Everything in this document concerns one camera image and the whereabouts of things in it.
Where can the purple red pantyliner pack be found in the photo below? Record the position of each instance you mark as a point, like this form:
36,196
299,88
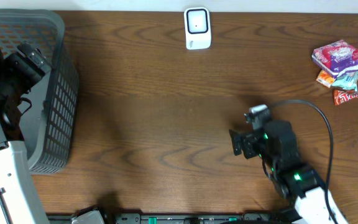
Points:
336,58

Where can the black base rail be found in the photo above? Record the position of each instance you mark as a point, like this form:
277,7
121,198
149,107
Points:
135,218

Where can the red chocolate bar wrapper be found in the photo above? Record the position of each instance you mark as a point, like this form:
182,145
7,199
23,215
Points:
344,96

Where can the orange Kleenex tissue pack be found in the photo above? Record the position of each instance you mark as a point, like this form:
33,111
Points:
326,79

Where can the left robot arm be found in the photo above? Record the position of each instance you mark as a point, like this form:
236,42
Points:
19,72

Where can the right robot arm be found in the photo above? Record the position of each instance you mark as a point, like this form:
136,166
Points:
294,179

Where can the green flushable wipes pack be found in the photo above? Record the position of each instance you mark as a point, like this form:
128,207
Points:
347,81

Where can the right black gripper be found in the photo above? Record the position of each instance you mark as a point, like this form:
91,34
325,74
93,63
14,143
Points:
246,137

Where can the grey plastic shopping basket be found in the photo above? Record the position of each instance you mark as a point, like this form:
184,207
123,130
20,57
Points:
48,125

